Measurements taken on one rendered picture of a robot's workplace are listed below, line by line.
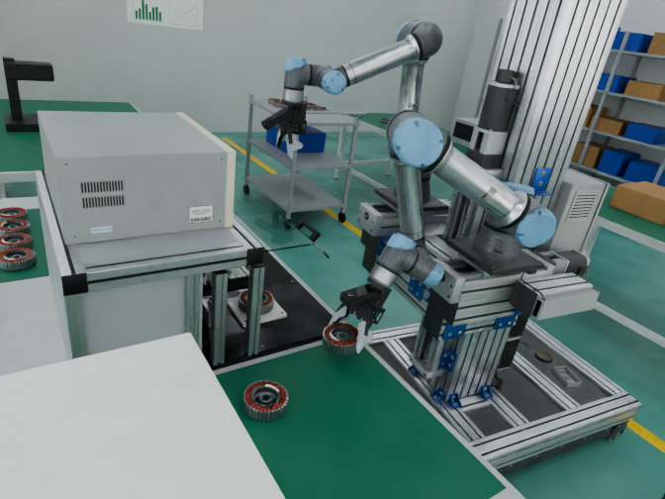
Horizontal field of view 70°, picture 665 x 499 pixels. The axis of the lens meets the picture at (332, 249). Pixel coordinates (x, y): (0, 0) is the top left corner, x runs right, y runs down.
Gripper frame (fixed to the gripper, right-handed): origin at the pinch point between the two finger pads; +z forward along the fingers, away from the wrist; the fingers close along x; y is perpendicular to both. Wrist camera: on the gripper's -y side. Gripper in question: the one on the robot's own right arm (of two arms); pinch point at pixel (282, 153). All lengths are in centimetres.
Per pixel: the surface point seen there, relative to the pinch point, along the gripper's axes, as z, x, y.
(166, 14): -29, 497, 25
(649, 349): 116, -41, 248
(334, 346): 33, -77, -9
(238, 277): 23, -50, -30
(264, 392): 39, -82, -31
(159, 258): 4, -71, -54
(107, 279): 6, -74, -65
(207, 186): -8, -57, -41
